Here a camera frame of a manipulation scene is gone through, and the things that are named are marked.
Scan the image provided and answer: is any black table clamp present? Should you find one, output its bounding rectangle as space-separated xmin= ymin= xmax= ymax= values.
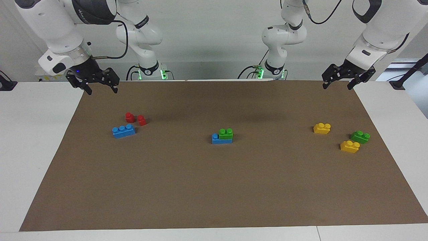
xmin=0 ymin=70 xmax=18 ymax=91

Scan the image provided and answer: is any white power socket box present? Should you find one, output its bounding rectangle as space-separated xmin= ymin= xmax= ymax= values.
xmin=34 ymin=67 xmax=69 ymax=82

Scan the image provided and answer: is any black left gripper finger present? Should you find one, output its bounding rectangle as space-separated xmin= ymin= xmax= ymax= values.
xmin=322 ymin=64 xmax=341 ymax=90
xmin=347 ymin=67 xmax=377 ymax=91

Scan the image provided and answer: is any brown table mat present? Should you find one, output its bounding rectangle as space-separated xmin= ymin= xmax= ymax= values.
xmin=19 ymin=80 xmax=428 ymax=232

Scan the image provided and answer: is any black base cable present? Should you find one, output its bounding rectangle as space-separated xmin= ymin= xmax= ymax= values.
xmin=237 ymin=50 xmax=269 ymax=80
xmin=126 ymin=65 xmax=141 ymax=81

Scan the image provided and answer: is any blue three-stud toy block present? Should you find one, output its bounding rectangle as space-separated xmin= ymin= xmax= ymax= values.
xmin=212 ymin=133 xmax=233 ymax=145
xmin=112 ymin=124 xmax=136 ymax=139

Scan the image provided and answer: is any yellow two-stud toy block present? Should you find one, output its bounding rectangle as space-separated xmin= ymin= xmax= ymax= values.
xmin=340 ymin=140 xmax=360 ymax=154
xmin=313 ymin=123 xmax=331 ymax=135

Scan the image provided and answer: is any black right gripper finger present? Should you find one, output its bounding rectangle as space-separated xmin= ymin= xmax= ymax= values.
xmin=102 ymin=68 xmax=120 ymax=93
xmin=66 ymin=71 xmax=92 ymax=95

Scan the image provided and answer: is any black stand with clamp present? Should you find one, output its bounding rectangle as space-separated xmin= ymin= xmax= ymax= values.
xmin=390 ymin=53 xmax=428 ymax=90

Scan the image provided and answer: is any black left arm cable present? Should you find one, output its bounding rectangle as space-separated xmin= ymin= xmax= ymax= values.
xmin=303 ymin=0 xmax=343 ymax=25

